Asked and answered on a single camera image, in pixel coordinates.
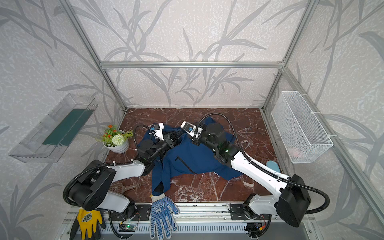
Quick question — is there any blue zip-up jacket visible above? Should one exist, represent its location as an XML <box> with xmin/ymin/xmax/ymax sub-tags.
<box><xmin>137</xmin><ymin>125</ymin><xmax>242</xmax><ymax>196</ymax></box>

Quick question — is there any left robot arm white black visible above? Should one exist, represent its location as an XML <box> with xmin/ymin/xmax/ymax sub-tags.
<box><xmin>63</xmin><ymin>132</ymin><xmax>181</xmax><ymax>217</ymax></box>

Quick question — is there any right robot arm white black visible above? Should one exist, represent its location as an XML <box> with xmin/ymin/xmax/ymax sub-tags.
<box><xmin>182</xmin><ymin>122</ymin><xmax>311</xmax><ymax>227</ymax></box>

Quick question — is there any potted artificial flowers white pot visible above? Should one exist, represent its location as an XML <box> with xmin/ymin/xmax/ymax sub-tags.
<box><xmin>96</xmin><ymin>125</ymin><xmax>133</xmax><ymax>154</ymax></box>

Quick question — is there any blue dotted work glove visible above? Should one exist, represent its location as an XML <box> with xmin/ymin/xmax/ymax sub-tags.
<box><xmin>150</xmin><ymin>194</ymin><xmax>180</xmax><ymax>240</ymax></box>

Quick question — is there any brown slotted spatula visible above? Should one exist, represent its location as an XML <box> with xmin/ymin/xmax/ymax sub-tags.
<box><xmin>109</xmin><ymin>183</ymin><xmax>142</xmax><ymax>194</ymax></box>

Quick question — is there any light blue silicone spatula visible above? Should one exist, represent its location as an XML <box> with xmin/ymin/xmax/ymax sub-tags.
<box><xmin>266</xmin><ymin>161</ymin><xmax>281</xmax><ymax>173</ymax></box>

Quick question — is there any pink object in basket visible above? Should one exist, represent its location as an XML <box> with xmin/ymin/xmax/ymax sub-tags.
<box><xmin>288</xmin><ymin>147</ymin><xmax>305</xmax><ymax>159</ymax></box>

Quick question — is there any green sponge mat in tray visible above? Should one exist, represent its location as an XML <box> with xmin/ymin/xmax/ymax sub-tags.
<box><xmin>43</xmin><ymin>109</ymin><xmax>94</xmax><ymax>146</ymax></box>

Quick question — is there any yellow black work glove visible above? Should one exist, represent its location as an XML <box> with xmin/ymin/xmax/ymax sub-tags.
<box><xmin>70</xmin><ymin>208</ymin><xmax>106</xmax><ymax>240</ymax></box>

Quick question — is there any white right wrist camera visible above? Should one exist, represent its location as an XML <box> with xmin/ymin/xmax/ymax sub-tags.
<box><xmin>181</xmin><ymin>121</ymin><xmax>203</xmax><ymax>139</ymax></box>

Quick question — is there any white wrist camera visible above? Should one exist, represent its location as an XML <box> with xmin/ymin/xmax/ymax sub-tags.
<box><xmin>181</xmin><ymin>121</ymin><xmax>203</xmax><ymax>139</ymax></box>
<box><xmin>150</xmin><ymin>123</ymin><xmax>164</xmax><ymax>141</ymax></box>

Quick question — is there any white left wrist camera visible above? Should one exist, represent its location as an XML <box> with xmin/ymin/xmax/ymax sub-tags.
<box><xmin>150</xmin><ymin>123</ymin><xmax>164</xmax><ymax>141</ymax></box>

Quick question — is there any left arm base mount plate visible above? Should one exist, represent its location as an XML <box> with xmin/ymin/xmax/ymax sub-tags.
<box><xmin>127</xmin><ymin>204</ymin><xmax>152</xmax><ymax>221</ymax></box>

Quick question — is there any right black corrugated cable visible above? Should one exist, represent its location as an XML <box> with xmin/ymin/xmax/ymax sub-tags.
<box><xmin>196</xmin><ymin>112</ymin><xmax>331</xmax><ymax>215</ymax></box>

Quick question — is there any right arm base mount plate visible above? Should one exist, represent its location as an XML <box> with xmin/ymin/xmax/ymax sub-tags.
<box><xmin>228</xmin><ymin>204</ymin><xmax>271</xmax><ymax>221</ymax></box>

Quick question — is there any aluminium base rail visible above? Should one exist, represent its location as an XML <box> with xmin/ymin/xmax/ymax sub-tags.
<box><xmin>55</xmin><ymin>202</ymin><xmax>324</xmax><ymax>240</ymax></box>

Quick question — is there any white wire mesh basket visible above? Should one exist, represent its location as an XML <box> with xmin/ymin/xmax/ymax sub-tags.
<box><xmin>272</xmin><ymin>91</ymin><xmax>334</xmax><ymax>164</ymax></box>

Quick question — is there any clear plastic wall tray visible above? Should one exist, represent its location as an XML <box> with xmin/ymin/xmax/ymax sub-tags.
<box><xmin>9</xmin><ymin>94</ymin><xmax>98</xmax><ymax>163</ymax></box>

